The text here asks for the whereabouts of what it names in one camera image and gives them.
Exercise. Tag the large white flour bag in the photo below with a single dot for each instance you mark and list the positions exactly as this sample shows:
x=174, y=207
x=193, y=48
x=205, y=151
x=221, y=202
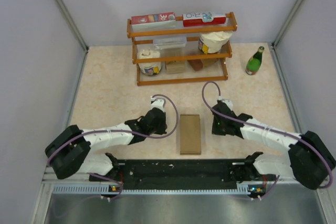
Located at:
x=211, y=43

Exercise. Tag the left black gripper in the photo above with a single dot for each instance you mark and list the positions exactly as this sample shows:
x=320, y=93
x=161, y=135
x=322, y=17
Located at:
x=162, y=130

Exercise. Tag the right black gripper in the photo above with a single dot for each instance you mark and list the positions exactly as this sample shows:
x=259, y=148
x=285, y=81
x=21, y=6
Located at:
x=215, y=130

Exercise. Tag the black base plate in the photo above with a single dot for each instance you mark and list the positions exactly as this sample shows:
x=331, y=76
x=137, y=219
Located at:
x=188, y=174

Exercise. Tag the green glass bottle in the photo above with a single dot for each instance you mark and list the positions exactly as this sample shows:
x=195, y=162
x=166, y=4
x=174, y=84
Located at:
x=254, y=63

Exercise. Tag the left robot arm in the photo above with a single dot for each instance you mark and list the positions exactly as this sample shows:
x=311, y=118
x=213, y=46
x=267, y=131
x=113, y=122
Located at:
x=76, y=150

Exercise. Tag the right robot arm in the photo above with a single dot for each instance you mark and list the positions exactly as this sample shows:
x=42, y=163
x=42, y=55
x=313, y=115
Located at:
x=304, y=157

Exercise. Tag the red foil wrap box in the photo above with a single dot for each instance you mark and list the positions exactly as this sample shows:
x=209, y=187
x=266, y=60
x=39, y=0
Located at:
x=153, y=21

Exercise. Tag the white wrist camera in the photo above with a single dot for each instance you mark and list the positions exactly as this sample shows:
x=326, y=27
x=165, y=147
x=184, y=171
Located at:
x=228, y=102
x=158, y=102

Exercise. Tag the brown cardboard box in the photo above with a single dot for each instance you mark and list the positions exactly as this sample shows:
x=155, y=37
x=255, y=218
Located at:
x=190, y=134

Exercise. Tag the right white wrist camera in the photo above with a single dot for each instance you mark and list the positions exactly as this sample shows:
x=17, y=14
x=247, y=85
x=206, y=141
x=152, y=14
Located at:
x=228, y=102

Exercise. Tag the clear plastic container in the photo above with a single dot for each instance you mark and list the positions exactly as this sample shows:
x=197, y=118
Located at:
x=170, y=43

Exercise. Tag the wooden three-tier shelf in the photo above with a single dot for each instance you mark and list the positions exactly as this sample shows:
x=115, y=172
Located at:
x=189, y=52

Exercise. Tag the grey cable duct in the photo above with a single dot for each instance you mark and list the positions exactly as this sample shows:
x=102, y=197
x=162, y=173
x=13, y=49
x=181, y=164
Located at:
x=106, y=189

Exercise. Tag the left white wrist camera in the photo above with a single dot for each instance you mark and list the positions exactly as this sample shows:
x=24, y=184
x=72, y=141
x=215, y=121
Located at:
x=158, y=102

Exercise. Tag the tan block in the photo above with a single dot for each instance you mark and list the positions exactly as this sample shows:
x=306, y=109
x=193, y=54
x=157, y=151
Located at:
x=173, y=67

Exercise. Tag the brown bread loaf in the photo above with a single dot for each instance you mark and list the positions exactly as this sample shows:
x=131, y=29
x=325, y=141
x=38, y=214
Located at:
x=199, y=64

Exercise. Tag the aluminium frame rail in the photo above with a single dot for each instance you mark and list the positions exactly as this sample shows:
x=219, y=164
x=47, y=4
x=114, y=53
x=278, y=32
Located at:
x=71, y=24

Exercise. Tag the red white wrap box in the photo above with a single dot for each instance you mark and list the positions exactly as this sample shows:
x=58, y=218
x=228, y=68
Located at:
x=203, y=19

